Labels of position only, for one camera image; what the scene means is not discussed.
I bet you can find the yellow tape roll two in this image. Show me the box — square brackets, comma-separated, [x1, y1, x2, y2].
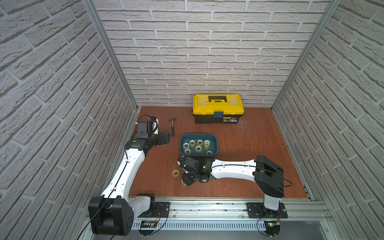
[172, 169, 180, 178]

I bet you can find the yellow tape roll six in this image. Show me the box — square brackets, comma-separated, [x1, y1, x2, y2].
[203, 140, 211, 149]

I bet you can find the yellow tape roll three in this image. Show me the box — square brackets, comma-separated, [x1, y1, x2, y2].
[195, 146, 203, 153]

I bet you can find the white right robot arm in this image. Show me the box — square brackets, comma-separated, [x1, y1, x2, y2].
[178, 155, 285, 212]

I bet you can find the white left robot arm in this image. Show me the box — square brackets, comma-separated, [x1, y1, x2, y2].
[88, 131, 170, 236]

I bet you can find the teal plastic storage box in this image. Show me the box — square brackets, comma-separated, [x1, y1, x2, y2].
[179, 133, 218, 158]

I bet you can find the grey claw hammer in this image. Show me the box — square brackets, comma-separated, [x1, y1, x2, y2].
[169, 118, 177, 137]

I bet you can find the yellow black toolbox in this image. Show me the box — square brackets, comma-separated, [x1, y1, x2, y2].
[193, 94, 245, 124]

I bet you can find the left green circuit board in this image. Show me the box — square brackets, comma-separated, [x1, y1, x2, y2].
[140, 220, 158, 230]

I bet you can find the green circuit board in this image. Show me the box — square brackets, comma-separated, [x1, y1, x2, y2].
[140, 220, 158, 230]
[265, 221, 281, 237]

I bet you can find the right green circuit board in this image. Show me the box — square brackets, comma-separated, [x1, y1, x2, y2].
[265, 221, 281, 237]

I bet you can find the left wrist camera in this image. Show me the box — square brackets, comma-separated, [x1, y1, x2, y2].
[136, 116, 159, 139]

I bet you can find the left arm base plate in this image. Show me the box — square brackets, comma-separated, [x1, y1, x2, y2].
[139, 202, 170, 219]

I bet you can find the aluminium front rail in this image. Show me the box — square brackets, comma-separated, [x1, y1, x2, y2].
[132, 198, 332, 232]

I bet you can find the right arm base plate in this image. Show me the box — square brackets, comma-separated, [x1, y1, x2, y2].
[246, 203, 288, 219]

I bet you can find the aluminium frame left post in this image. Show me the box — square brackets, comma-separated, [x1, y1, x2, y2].
[83, 0, 139, 112]

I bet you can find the aluminium frame post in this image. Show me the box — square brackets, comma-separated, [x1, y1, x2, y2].
[83, 0, 139, 112]
[271, 0, 342, 112]

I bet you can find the aluminium frame right post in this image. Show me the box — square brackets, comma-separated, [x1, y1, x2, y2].
[271, 0, 342, 112]

